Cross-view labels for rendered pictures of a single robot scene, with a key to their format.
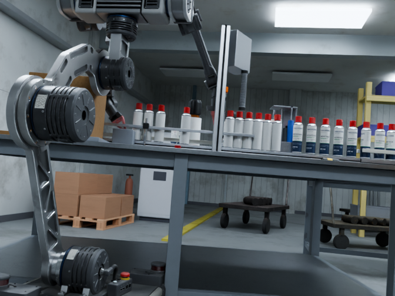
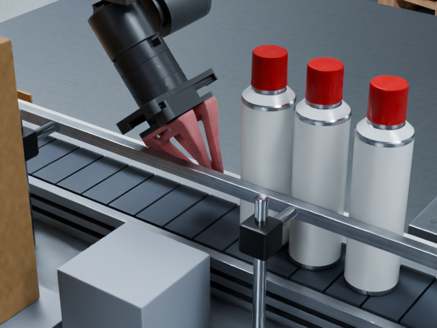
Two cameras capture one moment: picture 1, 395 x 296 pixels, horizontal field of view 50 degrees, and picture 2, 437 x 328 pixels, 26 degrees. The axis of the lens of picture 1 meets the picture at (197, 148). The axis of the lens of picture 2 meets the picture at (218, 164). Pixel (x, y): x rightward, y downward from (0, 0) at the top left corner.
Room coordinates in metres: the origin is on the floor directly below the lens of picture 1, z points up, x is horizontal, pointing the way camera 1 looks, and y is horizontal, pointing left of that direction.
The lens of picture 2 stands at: (1.61, -0.11, 1.41)
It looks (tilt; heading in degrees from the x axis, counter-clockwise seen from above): 29 degrees down; 37
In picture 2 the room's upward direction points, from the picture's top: straight up
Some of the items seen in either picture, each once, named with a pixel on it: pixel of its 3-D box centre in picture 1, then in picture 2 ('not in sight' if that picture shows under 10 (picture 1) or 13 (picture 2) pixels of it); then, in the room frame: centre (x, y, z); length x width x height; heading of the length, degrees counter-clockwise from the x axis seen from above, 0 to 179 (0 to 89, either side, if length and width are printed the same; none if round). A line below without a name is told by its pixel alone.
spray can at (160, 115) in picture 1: (160, 123); (379, 187); (2.28, 0.21, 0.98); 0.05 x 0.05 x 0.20
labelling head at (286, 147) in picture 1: (282, 130); not in sight; (2.39, -0.47, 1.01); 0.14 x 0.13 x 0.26; 91
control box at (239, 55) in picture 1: (235, 53); not in sight; (2.21, -0.16, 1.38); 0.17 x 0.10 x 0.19; 146
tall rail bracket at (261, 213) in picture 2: (145, 134); (271, 264); (2.21, 0.28, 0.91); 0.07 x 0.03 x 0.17; 1
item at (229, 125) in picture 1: (229, 129); not in sight; (2.29, -0.16, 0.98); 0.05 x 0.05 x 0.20
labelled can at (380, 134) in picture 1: (379, 141); not in sight; (2.32, -0.99, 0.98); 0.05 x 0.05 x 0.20
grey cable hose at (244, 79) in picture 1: (243, 90); not in sight; (2.20, -0.22, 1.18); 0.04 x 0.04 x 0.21
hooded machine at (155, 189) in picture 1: (163, 175); not in sight; (6.71, 0.50, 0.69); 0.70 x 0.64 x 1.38; 172
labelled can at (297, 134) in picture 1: (297, 134); not in sight; (2.30, -0.54, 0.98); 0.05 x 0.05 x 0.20
